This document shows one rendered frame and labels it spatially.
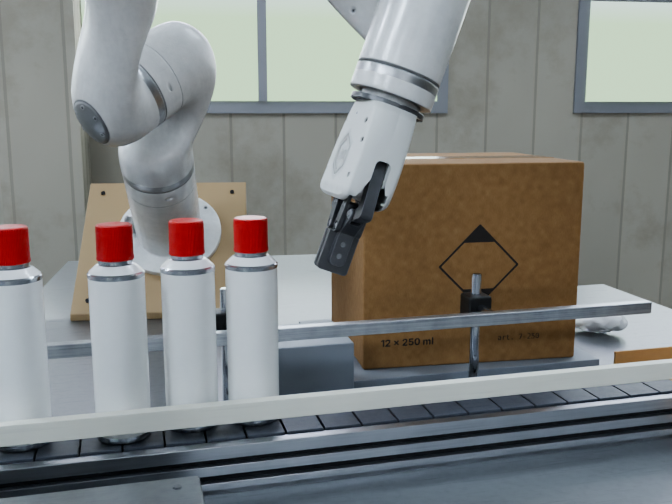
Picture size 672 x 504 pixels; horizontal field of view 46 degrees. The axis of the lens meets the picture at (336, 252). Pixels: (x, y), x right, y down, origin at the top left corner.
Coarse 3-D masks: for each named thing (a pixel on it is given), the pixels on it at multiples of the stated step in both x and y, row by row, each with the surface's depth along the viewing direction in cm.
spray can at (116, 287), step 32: (96, 224) 72; (128, 224) 72; (96, 256) 72; (128, 256) 72; (96, 288) 71; (128, 288) 71; (96, 320) 71; (128, 320) 71; (96, 352) 72; (128, 352) 72; (96, 384) 73; (128, 384) 72
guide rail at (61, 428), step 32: (416, 384) 79; (448, 384) 79; (480, 384) 80; (512, 384) 81; (544, 384) 82; (576, 384) 83; (608, 384) 84; (64, 416) 71; (96, 416) 71; (128, 416) 71; (160, 416) 72; (192, 416) 73; (224, 416) 74; (256, 416) 75; (288, 416) 76
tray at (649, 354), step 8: (616, 352) 104; (624, 352) 105; (632, 352) 105; (640, 352) 105; (648, 352) 106; (656, 352) 106; (664, 352) 106; (616, 360) 105; (624, 360) 105; (632, 360) 105; (640, 360) 106; (648, 360) 106
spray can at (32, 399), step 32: (0, 256) 69; (0, 288) 69; (32, 288) 70; (0, 320) 69; (32, 320) 70; (0, 352) 70; (32, 352) 71; (0, 384) 70; (32, 384) 71; (0, 416) 71; (32, 416) 72; (0, 448) 72; (32, 448) 72
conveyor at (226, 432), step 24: (624, 384) 89; (648, 384) 89; (384, 408) 82; (408, 408) 82; (432, 408) 82; (456, 408) 82; (480, 408) 82; (504, 408) 82; (528, 408) 83; (168, 432) 76; (216, 432) 76; (240, 432) 76; (264, 432) 76; (288, 432) 76; (0, 456) 71; (24, 456) 71; (48, 456) 71; (72, 456) 71
